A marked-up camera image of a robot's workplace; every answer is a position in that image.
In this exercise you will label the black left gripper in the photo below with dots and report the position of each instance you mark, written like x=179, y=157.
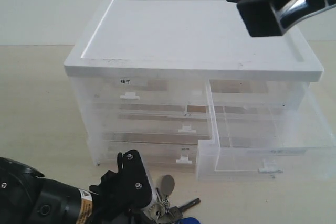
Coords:
x=105, y=206

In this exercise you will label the key bunch with blue tag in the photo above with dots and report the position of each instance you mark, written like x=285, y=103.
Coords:
x=162, y=211

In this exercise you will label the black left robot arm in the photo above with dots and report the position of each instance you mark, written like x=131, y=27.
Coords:
x=28, y=197

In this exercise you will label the white translucent drawer cabinet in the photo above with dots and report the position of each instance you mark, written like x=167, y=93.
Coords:
x=201, y=40

